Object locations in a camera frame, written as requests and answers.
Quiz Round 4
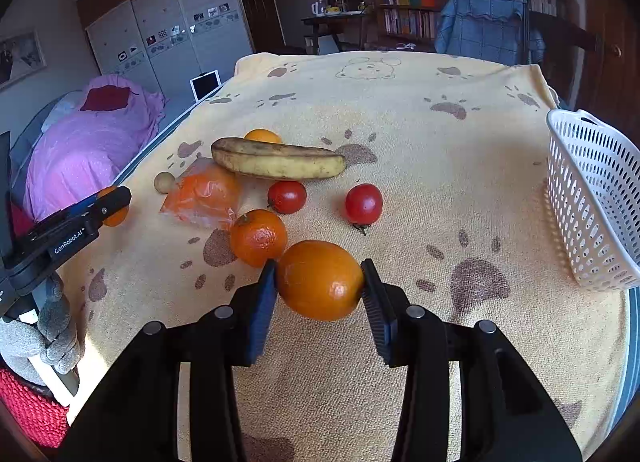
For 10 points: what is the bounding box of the large orange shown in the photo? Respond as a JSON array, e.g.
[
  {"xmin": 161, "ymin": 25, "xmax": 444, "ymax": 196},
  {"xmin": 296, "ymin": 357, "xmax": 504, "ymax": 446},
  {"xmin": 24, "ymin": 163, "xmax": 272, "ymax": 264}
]
[{"xmin": 276, "ymin": 240, "xmax": 363, "ymax": 321}]

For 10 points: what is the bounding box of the brown kiwi fruit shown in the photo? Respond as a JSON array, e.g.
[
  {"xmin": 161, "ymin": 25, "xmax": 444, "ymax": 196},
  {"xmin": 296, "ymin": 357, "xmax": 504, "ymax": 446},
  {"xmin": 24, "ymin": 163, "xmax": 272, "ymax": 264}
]
[{"xmin": 154, "ymin": 171, "xmax": 176, "ymax": 195}]

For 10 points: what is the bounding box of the small orange at edge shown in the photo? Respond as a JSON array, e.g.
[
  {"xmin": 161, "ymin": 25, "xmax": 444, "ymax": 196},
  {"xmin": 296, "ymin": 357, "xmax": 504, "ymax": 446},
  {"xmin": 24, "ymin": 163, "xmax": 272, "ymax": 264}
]
[{"xmin": 98, "ymin": 186, "xmax": 129, "ymax": 227}]

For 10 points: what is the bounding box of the pink bed cover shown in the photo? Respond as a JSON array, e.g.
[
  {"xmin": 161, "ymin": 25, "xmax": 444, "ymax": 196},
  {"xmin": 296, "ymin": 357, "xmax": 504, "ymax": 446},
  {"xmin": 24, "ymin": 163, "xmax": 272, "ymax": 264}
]
[{"xmin": 22, "ymin": 74, "xmax": 165, "ymax": 222}]

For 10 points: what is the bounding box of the mandarin with green stem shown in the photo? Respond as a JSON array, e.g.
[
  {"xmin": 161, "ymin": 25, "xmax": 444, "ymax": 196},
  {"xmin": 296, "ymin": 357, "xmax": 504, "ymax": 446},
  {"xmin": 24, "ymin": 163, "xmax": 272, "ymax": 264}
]
[{"xmin": 229, "ymin": 210, "xmax": 288, "ymax": 268}]

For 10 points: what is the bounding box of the red tomato right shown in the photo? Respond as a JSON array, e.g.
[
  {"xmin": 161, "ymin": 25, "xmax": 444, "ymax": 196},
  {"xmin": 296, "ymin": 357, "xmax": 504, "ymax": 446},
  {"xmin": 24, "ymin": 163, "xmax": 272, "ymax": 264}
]
[{"xmin": 345, "ymin": 184, "xmax": 383, "ymax": 236}]

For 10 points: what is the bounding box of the red tomato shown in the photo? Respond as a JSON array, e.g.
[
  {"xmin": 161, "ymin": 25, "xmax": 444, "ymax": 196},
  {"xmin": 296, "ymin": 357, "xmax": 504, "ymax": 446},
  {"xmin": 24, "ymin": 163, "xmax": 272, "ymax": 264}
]
[
  {"xmin": 345, "ymin": 184, "xmax": 383, "ymax": 236},
  {"xmin": 267, "ymin": 181, "xmax": 307, "ymax": 214}
]

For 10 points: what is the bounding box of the red cushion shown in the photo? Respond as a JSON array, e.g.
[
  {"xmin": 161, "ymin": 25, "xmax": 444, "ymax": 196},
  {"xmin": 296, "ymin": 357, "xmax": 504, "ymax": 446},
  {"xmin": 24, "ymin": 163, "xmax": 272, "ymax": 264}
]
[{"xmin": 80, "ymin": 84, "xmax": 136, "ymax": 111}]

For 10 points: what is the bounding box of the red tomato left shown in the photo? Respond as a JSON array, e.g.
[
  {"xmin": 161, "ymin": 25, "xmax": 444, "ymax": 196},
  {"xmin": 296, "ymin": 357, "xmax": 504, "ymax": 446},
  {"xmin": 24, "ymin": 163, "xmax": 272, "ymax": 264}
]
[{"xmin": 267, "ymin": 181, "xmax": 307, "ymax": 214}]

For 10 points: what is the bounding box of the spotted yellow banana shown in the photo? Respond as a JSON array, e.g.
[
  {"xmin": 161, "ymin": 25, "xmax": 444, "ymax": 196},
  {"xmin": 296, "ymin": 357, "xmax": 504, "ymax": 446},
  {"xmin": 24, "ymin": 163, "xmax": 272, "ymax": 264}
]
[{"xmin": 210, "ymin": 137, "xmax": 347, "ymax": 181}]

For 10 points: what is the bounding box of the yellow paw print blanket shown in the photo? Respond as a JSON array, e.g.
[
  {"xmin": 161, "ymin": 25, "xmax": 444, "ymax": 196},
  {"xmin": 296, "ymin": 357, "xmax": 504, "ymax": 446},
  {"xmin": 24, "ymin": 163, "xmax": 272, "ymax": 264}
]
[{"xmin": 61, "ymin": 52, "xmax": 629, "ymax": 456}]

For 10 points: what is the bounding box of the white tablet on stand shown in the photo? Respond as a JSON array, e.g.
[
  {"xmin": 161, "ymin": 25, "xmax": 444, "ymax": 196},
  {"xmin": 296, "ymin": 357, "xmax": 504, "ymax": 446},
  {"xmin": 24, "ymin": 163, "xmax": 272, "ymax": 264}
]
[{"xmin": 190, "ymin": 70, "xmax": 221, "ymax": 103}]

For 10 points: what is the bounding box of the orange behind banana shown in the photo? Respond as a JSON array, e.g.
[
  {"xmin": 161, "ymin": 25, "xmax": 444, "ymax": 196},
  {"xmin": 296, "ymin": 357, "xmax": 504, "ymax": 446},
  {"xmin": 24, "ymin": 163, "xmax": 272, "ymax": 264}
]
[{"xmin": 244, "ymin": 129, "xmax": 282, "ymax": 144}]

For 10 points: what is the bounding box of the white wardrobe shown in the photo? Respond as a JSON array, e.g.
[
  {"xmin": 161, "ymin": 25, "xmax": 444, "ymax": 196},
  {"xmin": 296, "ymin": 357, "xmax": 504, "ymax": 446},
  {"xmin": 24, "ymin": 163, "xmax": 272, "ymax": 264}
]
[{"xmin": 77, "ymin": 0, "xmax": 253, "ymax": 100}]

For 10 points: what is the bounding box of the white plastic basket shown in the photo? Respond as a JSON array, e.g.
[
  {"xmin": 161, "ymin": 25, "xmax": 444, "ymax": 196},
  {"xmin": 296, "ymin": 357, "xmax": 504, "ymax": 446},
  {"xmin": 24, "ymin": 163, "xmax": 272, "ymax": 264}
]
[{"xmin": 547, "ymin": 109, "xmax": 640, "ymax": 291}]

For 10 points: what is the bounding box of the dark wooden desk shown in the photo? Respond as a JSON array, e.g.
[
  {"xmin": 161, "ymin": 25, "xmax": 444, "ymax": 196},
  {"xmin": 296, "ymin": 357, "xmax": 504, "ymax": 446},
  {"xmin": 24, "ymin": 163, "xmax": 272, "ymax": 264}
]
[{"xmin": 300, "ymin": 10, "xmax": 370, "ymax": 55}]

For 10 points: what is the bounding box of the chair with blue blanket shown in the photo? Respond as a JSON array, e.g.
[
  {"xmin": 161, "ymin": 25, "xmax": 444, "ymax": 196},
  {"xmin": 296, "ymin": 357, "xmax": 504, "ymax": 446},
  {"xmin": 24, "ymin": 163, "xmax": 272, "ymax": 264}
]
[{"xmin": 434, "ymin": 0, "xmax": 546, "ymax": 66}]

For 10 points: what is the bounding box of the wooden bookshelf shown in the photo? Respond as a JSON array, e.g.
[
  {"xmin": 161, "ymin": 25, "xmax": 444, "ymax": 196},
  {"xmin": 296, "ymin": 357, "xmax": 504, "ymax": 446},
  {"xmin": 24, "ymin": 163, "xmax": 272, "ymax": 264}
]
[{"xmin": 374, "ymin": 0, "xmax": 578, "ymax": 56}]

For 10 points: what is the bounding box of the brown wooden door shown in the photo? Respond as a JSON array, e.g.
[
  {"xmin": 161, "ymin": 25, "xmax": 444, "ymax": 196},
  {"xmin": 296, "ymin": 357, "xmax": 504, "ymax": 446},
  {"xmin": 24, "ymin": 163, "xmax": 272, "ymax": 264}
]
[{"xmin": 576, "ymin": 0, "xmax": 639, "ymax": 143}]

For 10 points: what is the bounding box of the framed wall picture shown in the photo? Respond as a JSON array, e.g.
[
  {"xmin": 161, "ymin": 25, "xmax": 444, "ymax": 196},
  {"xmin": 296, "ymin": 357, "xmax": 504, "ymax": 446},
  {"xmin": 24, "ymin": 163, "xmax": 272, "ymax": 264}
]
[{"xmin": 0, "ymin": 29, "xmax": 47, "ymax": 89}]

